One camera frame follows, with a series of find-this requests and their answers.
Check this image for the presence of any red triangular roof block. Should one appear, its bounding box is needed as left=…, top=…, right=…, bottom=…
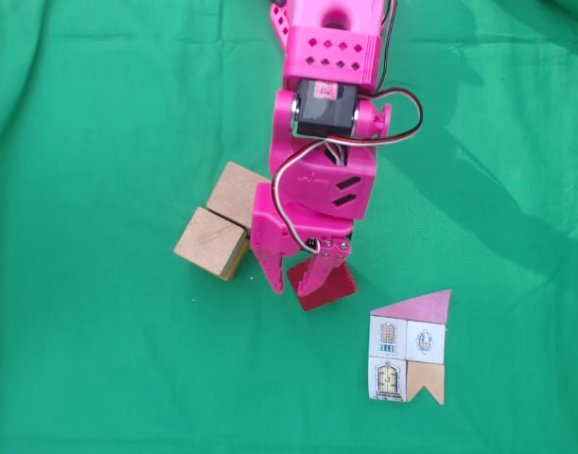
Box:
left=286, top=262, right=359, bottom=312

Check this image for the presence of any wooden cube round window print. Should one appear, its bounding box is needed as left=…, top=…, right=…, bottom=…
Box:
left=173, top=206, right=251, bottom=280

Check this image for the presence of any paper house picture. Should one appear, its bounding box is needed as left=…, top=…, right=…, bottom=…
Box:
left=366, top=288, right=454, bottom=407

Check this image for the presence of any yellow notched wooden block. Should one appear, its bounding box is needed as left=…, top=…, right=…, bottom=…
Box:
left=217, top=238, right=252, bottom=283

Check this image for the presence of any wooden cube balcony window print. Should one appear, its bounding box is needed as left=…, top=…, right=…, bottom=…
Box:
left=205, top=160, right=273, bottom=236

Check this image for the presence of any green cloth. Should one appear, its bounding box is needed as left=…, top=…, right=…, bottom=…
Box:
left=0, top=0, right=578, bottom=454

